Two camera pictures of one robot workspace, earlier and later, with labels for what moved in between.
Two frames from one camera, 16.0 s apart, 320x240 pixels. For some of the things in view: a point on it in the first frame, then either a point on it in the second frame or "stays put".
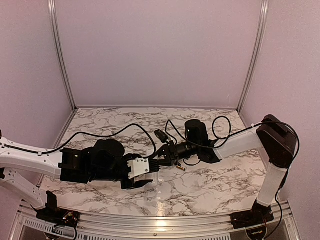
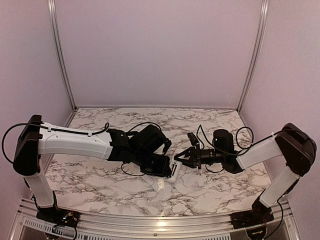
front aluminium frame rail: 100,227 stays put
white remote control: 153,176 -> 175,167
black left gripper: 133,184 -> 163,170
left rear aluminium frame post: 52,7 stays put
